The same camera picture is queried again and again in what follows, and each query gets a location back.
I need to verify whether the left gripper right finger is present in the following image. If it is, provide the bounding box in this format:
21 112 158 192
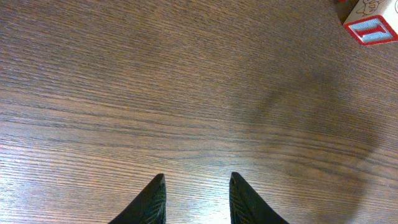
229 172 288 224

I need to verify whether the red-striped centre wooden block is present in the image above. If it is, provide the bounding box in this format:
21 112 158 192
343 0 397 46

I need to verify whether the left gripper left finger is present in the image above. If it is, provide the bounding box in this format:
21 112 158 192
109 174 167 224

